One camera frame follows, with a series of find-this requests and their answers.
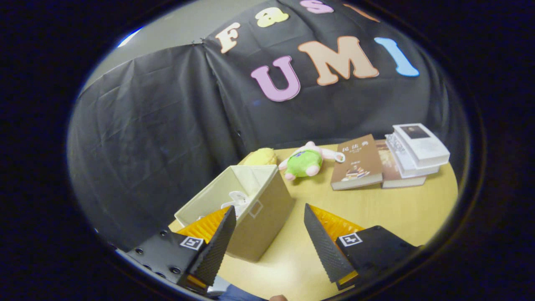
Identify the person's blue clothing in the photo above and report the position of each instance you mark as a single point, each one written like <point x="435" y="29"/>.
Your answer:
<point x="242" y="294"/>

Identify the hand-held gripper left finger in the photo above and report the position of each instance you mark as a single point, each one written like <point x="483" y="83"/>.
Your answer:
<point x="217" y="246"/>

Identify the light brown book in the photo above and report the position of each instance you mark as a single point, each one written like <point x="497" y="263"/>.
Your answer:
<point x="355" y="159"/>

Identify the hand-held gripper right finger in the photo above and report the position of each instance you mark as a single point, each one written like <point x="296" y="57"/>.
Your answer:
<point x="322" y="246"/>

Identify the yellow plush toy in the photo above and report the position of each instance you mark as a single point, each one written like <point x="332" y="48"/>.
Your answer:
<point x="261" y="156"/>

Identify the dark brown book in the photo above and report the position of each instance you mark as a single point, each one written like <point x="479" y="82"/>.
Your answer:
<point x="388" y="167"/>

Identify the white patterned book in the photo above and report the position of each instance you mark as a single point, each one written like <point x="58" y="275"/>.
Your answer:
<point x="401" y="156"/>

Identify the green and pink plush toy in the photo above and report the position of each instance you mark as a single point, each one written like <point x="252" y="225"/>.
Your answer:
<point x="303" y="163"/>

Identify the white book with dark picture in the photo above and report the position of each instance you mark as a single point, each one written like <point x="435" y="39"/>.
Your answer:
<point x="426" y="146"/>

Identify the beige fabric storage box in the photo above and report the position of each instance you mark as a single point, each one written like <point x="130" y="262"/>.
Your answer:
<point x="267" y="209"/>

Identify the ceiling light panel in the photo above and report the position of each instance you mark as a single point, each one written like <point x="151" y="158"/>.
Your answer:
<point x="129" y="36"/>

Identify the white canvas high-top shoe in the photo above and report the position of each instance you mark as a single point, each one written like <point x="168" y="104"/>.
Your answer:
<point x="236" y="200"/>

